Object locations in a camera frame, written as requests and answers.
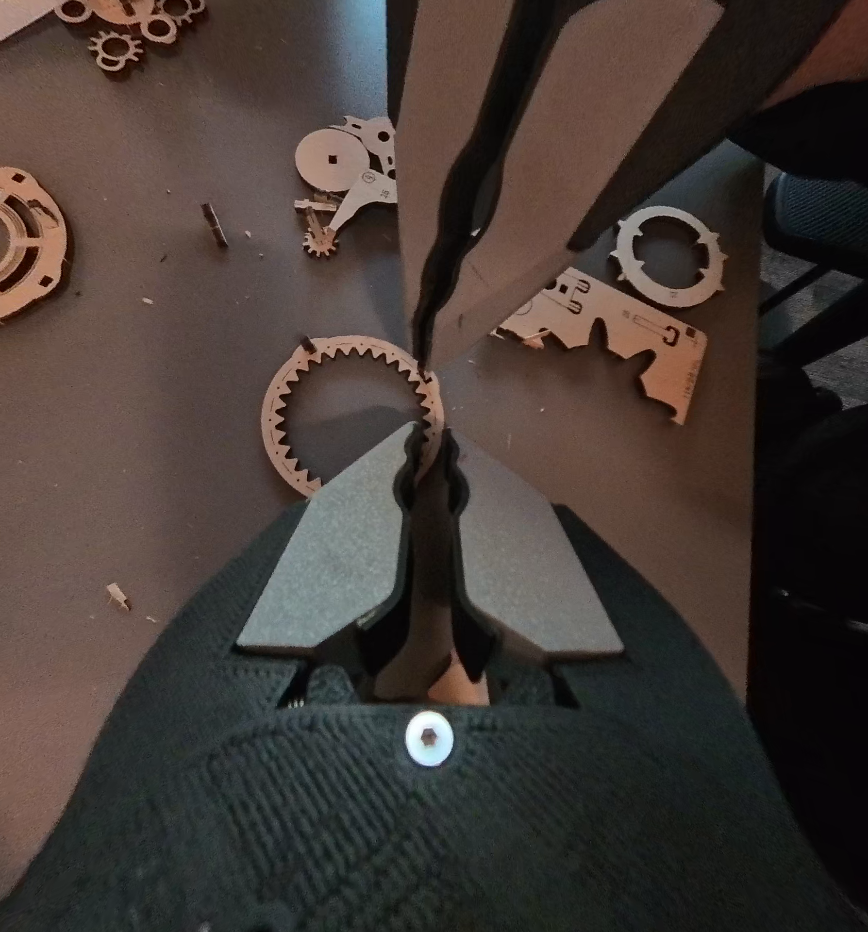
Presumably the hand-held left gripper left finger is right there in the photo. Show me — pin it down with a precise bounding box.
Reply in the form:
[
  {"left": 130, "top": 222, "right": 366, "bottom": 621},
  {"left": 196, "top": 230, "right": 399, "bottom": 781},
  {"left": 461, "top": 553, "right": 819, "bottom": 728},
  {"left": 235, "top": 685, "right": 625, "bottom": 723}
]
[{"left": 234, "top": 421, "right": 424, "bottom": 685}]

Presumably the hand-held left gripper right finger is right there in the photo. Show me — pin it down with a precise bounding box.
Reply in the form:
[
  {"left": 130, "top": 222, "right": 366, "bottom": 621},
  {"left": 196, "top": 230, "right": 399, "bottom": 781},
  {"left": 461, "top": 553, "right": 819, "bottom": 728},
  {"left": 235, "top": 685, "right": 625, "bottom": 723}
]
[{"left": 440, "top": 428, "right": 626, "bottom": 684}]

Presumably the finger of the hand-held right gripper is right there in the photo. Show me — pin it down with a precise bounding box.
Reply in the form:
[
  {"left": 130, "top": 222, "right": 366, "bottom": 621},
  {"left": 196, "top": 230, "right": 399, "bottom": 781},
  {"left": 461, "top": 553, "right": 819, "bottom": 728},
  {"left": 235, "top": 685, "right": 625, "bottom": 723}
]
[
  {"left": 421, "top": 0, "right": 728, "bottom": 361},
  {"left": 396, "top": 0, "right": 522, "bottom": 368}
]

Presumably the wooden inner-toothed ring gear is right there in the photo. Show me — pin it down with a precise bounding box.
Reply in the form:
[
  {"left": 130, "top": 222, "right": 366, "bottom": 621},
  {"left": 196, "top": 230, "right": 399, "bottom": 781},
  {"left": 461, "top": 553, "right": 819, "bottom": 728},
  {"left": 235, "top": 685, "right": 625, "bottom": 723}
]
[{"left": 261, "top": 335, "right": 447, "bottom": 500}]

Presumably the person's right forearm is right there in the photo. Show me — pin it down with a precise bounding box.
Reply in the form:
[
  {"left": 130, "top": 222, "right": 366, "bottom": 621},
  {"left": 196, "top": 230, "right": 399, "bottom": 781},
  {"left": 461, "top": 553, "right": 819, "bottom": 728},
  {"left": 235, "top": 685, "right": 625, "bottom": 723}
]
[{"left": 758, "top": 18, "right": 868, "bottom": 114}]

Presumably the wooden disc and lever assembly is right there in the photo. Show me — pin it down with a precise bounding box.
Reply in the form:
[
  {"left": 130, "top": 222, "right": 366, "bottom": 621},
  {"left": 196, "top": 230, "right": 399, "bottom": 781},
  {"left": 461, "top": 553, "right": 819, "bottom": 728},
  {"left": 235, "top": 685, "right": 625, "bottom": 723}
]
[{"left": 293, "top": 115, "right": 400, "bottom": 261}]

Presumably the office chair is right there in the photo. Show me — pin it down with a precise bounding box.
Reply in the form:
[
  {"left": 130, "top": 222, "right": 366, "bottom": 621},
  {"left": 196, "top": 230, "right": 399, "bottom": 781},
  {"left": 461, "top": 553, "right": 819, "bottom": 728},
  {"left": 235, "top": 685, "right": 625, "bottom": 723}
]
[{"left": 760, "top": 173, "right": 868, "bottom": 380}]

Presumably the wooden offcut sheet with markings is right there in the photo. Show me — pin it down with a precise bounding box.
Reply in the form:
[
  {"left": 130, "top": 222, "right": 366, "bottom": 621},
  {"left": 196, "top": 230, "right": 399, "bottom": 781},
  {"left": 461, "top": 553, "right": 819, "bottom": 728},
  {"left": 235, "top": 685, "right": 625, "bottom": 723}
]
[{"left": 488, "top": 266, "right": 709, "bottom": 425}]

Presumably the wooden gear cluster assembly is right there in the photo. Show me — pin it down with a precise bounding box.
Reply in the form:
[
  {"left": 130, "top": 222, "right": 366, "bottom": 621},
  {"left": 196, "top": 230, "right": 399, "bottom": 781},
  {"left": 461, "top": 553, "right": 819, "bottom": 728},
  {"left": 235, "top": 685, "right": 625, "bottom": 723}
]
[{"left": 54, "top": 0, "right": 208, "bottom": 74}]

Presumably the wooden spiked ring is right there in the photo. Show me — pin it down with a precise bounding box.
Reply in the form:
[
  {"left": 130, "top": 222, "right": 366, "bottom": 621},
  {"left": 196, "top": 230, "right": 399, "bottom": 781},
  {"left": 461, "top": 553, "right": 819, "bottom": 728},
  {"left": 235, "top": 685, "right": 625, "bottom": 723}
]
[{"left": 609, "top": 206, "right": 728, "bottom": 307}]

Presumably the round wooden frame assembly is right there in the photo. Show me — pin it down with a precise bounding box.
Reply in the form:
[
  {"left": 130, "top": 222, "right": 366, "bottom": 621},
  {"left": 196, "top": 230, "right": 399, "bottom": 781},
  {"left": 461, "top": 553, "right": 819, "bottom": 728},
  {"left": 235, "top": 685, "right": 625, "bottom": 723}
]
[{"left": 0, "top": 164, "right": 76, "bottom": 330}]

